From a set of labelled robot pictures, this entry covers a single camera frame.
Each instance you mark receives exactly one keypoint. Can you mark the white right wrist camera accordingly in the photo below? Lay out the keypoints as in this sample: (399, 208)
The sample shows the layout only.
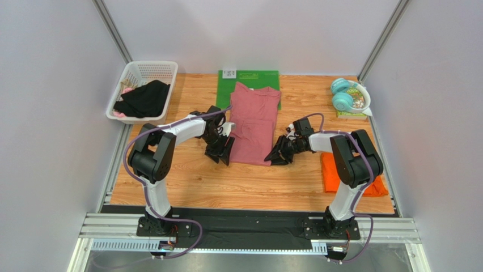
(290, 132)

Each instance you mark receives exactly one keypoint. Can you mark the white plastic basket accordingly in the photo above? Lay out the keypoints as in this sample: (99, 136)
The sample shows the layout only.
(140, 73)

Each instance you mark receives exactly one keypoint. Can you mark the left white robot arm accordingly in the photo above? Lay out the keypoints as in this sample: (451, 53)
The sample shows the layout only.
(148, 157)

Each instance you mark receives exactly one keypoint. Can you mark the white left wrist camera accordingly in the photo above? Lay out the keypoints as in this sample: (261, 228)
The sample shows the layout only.
(227, 128)

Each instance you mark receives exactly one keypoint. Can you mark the black garment in basket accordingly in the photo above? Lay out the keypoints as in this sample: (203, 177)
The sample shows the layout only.
(142, 102)

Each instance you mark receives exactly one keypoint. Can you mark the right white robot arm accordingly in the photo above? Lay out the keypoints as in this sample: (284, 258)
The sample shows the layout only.
(356, 159)

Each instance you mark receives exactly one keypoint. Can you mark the pink t shirt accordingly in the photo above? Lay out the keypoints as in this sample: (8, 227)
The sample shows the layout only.
(254, 113)

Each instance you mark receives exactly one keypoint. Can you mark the green picture book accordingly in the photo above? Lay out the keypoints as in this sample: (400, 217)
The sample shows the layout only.
(358, 102)

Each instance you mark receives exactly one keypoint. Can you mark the folded orange t shirt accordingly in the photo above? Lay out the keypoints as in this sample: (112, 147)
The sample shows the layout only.
(331, 180)

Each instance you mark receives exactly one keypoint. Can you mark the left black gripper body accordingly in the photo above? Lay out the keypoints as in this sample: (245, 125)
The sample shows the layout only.
(216, 143)

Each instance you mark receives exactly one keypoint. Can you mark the teal headphones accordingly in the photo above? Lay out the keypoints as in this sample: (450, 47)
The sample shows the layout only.
(342, 100)

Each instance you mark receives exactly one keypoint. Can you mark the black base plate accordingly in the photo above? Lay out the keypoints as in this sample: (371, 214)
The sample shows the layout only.
(242, 229)

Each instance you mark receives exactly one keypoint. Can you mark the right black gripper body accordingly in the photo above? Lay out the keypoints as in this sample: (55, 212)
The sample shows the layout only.
(286, 146)

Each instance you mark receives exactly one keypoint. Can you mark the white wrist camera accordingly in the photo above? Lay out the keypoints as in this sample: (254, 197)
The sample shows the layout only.
(227, 128)
(290, 132)

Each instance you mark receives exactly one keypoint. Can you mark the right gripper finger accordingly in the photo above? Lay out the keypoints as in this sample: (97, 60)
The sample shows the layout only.
(280, 159)
(275, 153)

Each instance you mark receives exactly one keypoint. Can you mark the aluminium frame rail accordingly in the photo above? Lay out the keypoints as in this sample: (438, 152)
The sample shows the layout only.
(118, 232)

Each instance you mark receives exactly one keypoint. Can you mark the green cutting mat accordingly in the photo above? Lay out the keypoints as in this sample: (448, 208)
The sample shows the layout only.
(253, 79)

